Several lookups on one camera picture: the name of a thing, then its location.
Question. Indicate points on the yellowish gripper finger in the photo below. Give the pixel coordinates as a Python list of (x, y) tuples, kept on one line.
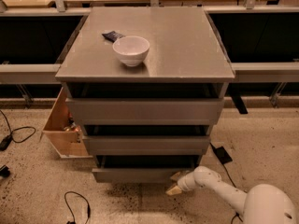
[(178, 175), (174, 190)]

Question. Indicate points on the grey bottom drawer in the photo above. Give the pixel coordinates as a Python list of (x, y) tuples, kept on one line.
[(142, 169)]

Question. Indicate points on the grey drawer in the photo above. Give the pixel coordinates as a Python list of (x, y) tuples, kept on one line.
[(142, 169), (146, 145), (145, 111)]

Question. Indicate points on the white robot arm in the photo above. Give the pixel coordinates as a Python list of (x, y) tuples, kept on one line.
[(263, 204)]

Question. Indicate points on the grey middle drawer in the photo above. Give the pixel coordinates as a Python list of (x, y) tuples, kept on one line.
[(146, 145)]

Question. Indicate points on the grey drawer cabinet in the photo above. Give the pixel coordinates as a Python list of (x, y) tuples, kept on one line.
[(185, 61)]

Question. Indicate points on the grey top drawer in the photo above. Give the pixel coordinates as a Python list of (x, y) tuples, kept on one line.
[(145, 111)]

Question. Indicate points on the black power adapter right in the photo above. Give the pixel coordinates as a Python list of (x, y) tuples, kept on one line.
[(222, 155)]

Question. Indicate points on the wooden box on floor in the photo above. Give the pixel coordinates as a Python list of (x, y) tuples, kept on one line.
[(65, 136)]

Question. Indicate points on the white ceramic bowl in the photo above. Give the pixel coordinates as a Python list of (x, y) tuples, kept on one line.
[(131, 50)]

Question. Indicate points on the dark blue snack packet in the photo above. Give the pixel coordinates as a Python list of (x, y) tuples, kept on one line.
[(112, 36)]

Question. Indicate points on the black object left edge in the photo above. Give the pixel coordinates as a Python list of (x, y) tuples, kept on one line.
[(4, 171)]

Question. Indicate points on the black adapter left floor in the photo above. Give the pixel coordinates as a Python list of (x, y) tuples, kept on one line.
[(5, 142)]

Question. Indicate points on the grey metal rail frame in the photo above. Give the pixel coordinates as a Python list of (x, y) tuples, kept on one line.
[(259, 44)]

